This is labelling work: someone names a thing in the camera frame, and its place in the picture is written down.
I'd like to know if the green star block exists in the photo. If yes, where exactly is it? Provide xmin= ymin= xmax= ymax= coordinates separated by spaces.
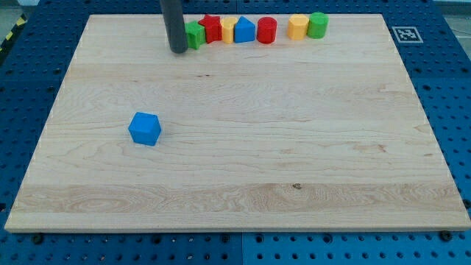
xmin=185 ymin=21 xmax=206 ymax=50

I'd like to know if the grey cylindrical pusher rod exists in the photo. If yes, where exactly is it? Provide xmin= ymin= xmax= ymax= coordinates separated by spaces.
xmin=159 ymin=0 xmax=188 ymax=54

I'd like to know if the blue triangle block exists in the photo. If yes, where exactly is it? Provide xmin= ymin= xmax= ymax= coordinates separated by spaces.
xmin=234 ymin=16 xmax=255 ymax=43

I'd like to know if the red cylinder block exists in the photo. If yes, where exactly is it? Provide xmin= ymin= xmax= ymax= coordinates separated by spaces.
xmin=257 ymin=17 xmax=277 ymax=44

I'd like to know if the wooden board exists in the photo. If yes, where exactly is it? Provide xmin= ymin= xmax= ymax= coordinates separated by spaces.
xmin=5 ymin=14 xmax=470 ymax=233

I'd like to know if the green cylinder block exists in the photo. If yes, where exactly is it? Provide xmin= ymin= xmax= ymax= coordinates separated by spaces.
xmin=307 ymin=12 xmax=329 ymax=39

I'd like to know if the yellow hexagon block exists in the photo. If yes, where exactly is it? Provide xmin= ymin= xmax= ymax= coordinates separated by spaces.
xmin=287 ymin=14 xmax=309 ymax=40

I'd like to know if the red star block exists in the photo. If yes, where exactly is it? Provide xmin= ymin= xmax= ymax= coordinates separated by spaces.
xmin=198 ymin=15 xmax=222 ymax=43

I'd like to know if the blue cube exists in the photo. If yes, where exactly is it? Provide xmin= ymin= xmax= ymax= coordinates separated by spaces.
xmin=128 ymin=112 xmax=161 ymax=146

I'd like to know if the white fiducial marker tag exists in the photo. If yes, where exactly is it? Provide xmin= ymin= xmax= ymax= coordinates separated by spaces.
xmin=392 ymin=26 xmax=423 ymax=43

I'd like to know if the yellow half-round block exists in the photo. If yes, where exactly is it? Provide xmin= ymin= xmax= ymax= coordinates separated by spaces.
xmin=220 ymin=16 xmax=238 ymax=44

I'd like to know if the yellow black hazard tape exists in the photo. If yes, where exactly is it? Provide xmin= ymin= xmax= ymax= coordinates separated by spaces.
xmin=1 ymin=13 xmax=27 ymax=53

